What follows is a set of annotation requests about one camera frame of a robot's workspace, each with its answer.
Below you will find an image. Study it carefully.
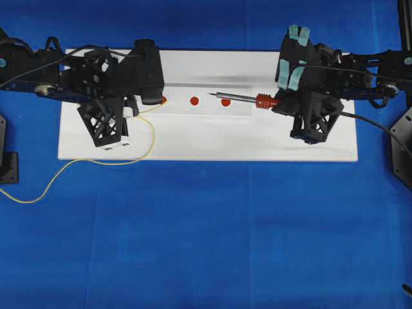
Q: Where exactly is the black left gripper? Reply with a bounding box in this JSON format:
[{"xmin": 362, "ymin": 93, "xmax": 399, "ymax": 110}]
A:
[{"xmin": 59, "ymin": 48, "xmax": 139, "ymax": 147}]

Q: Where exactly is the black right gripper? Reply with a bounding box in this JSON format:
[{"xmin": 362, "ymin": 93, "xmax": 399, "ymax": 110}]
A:
[{"xmin": 271, "ymin": 43, "xmax": 343, "ymax": 144}]

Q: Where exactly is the yellow solder wire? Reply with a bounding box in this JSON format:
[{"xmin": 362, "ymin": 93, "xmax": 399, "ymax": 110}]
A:
[{"xmin": 0, "ymin": 101, "xmax": 167, "ymax": 204}]

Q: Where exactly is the red handled soldering iron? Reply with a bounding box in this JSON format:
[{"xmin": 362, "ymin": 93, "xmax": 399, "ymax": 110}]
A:
[{"xmin": 209, "ymin": 92, "xmax": 280, "ymax": 109}]

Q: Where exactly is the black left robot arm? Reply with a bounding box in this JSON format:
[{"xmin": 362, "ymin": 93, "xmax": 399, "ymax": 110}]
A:
[{"xmin": 1, "ymin": 32, "xmax": 145, "ymax": 149}]

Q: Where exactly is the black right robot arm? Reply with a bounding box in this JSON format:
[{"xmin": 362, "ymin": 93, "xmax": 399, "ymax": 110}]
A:
[{"xmin": 271, "ymin": 42, "xmax": 411, "ymax": 144}]

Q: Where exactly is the orange dot mark middle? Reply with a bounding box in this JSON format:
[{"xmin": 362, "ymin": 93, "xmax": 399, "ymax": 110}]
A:
[{"xmin": 190, "ymin": 97, "xmax": 200, "ymax": 106}]

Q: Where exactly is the white work board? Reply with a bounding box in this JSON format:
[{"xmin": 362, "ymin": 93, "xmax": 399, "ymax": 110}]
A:
[{"xmin": 58, "ymin": 50, "xmax": 358, "ymax": 162}]

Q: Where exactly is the blue table cloth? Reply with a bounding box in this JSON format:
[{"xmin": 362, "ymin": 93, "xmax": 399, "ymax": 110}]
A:
[{"xmin": 1, "ymin": 1, "xmax": 411, "ymax": 308}]

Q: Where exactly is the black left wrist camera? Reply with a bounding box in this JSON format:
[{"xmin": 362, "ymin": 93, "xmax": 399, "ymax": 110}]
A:
[{"xmin": 119, "ymin": 39, "xmax": 164, "ymax": 106}]

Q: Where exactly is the taped black right wrist camera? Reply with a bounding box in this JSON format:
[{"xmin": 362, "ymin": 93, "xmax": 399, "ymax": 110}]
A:
[{"xmin": 276, "ymin": 24, "xmax": 312, "ymax": 91}]

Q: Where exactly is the black right camera cable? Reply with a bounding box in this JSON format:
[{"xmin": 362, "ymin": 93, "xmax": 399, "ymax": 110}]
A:
[{"xmin": 297, "ymin": 64, "xmax": 412, "ymax": 82}]

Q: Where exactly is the black camera cable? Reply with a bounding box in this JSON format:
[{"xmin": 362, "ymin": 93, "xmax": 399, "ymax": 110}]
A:
[
  {"xmin": 297, "ymin": 64, "xmax": 412, "ymax": 82},
  {"xmin": 0, "ymin": 44, "xmax": 142, "ymax": 89}
]

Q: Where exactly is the black soldering iron cable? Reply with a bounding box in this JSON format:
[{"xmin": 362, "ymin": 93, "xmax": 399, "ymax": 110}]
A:
[{"xmin": 341, "ymin": 111, "xmax": 412, "ymax": 154}]

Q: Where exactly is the black left camera cable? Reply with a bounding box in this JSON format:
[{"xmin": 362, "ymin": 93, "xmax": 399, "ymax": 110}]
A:
[{"xmin": 0, "ymin": 44, "xmax": 142, "ymax": 89}]

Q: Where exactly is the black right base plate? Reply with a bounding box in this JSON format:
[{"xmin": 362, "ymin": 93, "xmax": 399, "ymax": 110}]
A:
[{"xmin": 391, "ymin": 108, "xmax": 411, "ymax": 189}]

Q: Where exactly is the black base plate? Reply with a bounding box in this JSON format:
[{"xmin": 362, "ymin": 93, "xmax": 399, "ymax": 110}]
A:
[
  {"xmin": 0, "ymin": 115, "xmax": 19, "ymax": 185},
  {"xmin": 391, "ymin": 108, "xmax": 411, "ymax": 189}
]

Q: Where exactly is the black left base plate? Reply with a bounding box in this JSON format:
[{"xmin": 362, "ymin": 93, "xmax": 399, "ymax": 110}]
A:
[{"xmin": 0, "ymin": 115, "xmax": 19, "ymax": 185}]

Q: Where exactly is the black aluminium frame post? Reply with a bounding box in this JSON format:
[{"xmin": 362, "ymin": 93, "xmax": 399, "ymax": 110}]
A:
[{"xmin": 397, "ymin": 0, "xmax": 411, "ymax": 108}]

